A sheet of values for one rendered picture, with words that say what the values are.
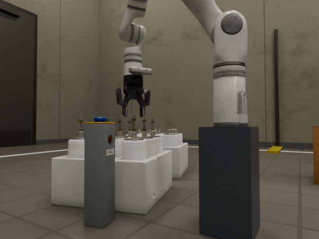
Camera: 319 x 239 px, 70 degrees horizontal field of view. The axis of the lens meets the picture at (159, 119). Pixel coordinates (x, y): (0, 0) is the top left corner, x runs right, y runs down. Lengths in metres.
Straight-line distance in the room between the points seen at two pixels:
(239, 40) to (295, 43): 3.01
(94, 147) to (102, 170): 0.07
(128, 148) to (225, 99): 0.39
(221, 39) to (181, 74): 3.35
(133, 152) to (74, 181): 0.25
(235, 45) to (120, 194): 0.61
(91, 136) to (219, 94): 0.40
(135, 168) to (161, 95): 3.41
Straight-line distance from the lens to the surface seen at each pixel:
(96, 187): 0.74
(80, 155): 0.96
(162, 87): 4.17
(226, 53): 0.69
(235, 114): 0.66
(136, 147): 0.84
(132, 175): 0.82
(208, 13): 0.80
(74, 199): 0.96
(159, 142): 1.08
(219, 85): 0.68
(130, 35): 0.91
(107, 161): 0.73
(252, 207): 0.67
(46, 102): 4.44
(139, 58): 0.89
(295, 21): 3.80
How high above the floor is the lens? 0.30
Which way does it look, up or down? 2 degrees up
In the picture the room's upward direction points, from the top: straight up
